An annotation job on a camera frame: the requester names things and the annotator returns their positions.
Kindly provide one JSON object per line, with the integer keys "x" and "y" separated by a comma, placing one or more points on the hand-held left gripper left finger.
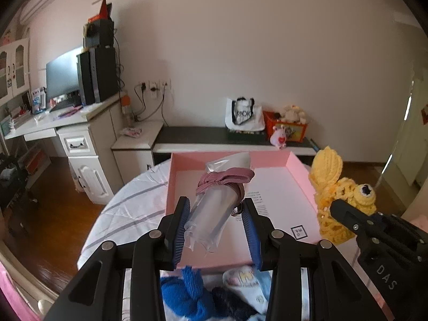
{"x": 179, "y": 234}

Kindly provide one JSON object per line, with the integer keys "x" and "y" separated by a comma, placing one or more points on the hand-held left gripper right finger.
{"x": 250, "y": 234}

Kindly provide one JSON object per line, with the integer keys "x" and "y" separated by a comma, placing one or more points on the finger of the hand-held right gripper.
{"x": 347, "y": 214}

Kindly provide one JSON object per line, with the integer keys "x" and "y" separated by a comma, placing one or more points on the light blue printed cloth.
{"x": 244, "y": 277}

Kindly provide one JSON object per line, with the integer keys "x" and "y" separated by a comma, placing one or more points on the yellow crochet toy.
{"x": 326, "y": 170}

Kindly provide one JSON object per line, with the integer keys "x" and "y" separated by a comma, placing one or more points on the pink cardboard box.
{"x": 277, "y": 187}

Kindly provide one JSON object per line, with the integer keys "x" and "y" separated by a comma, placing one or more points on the blue knitted cloth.
{"x": 187, "y": 294}

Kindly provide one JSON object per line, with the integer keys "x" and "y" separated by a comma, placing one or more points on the dark blue fuzzy cloth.
{"x": 230, "y": 304}

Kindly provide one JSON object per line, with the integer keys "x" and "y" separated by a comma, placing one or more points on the white low cabinet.
{"x": 133, "y": 153}

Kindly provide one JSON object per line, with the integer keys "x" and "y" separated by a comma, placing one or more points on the red storage box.
{"x": 294, "y": 130}

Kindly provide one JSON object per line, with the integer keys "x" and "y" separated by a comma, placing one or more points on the green flat box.
{"x": 247, "y": 133}

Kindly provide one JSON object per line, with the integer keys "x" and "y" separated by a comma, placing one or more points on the dark-topped low bench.
{"x": 207, "y": 137}

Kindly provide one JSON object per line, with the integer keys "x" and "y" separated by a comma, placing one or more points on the pink plush toy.
{"x": 279, "y": 137}

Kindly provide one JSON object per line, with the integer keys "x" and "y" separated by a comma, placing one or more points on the pink snack packet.
{"x": 131, "y": 132}

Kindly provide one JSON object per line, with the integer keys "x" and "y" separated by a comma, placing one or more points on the beige plush toy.
{"x": 294, "y": 113}

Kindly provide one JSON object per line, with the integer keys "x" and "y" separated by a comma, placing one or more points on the white tote bag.
{"x": 244, "y": 115}

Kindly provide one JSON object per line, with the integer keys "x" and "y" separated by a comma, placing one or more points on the white desk with drawers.
{"x": 90, "y": 133}

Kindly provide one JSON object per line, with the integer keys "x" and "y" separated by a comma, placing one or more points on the orange-capped bottle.
{"x": 126, "y": 107}

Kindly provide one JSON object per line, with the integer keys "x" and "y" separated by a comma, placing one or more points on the black chair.
{"x": 13, "y": 190}

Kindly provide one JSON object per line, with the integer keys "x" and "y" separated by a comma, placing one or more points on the pink garment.
{"x": 13, "y": 294}

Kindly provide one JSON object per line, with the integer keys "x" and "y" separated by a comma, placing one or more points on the black computer tower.
{"x": 105, "y": 73}

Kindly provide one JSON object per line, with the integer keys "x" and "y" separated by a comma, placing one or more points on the black speaker with silver stripes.
{"x": 85, "y": 80}

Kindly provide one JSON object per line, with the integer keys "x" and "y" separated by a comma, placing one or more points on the blue and white carton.
{"x": 38, "y": 100}

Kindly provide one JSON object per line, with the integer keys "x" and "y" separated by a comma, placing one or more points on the computer monitor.
{"x": 62, "y": 73}

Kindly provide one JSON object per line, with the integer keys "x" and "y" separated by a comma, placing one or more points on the black box of papers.
{"x": 98, "y": 33}

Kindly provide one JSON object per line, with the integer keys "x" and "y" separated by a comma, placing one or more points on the white glass-door cabinet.
{"x": 15, "y": 67}

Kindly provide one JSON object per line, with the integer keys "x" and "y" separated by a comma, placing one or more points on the red folder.
{"x": 104, "y": 10}

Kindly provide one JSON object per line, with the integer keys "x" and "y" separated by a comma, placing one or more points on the wall sockets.
{"x": 157, "y": 87}

